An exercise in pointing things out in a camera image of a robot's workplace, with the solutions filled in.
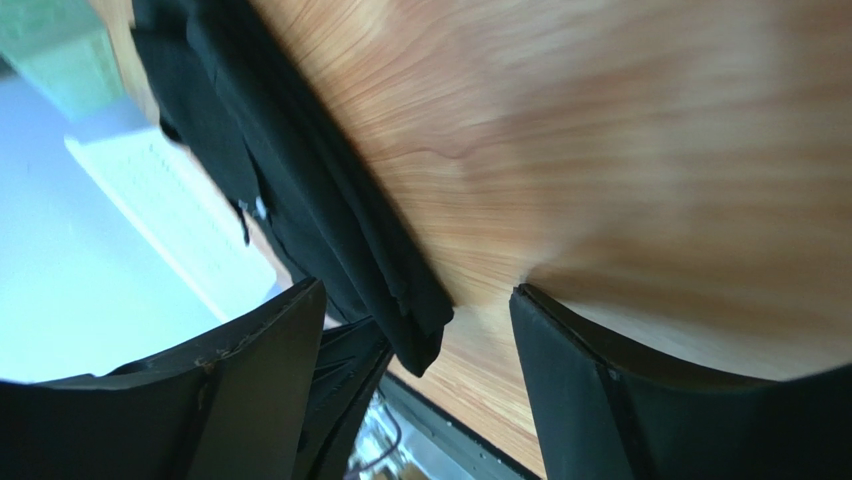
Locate white plastic basket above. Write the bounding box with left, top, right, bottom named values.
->
left=64, top=127, right=277, bottom=322

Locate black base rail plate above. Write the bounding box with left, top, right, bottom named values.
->
left=380, top=373, right=539, bottom=480

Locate black long sleeve shirt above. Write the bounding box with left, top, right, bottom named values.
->
left=131, top=1, right=454, bottom=376

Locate green file organizer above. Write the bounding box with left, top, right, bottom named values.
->
left=1, top=0, right=127, bottom=121

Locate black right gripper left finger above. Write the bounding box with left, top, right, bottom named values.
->
left=1, top=280, right=326, bottom=479

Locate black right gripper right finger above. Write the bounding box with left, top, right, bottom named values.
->
left=509, top=284, right=851, bottom=479

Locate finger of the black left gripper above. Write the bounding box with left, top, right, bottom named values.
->
left=292, top=320, right=392, bottom=479

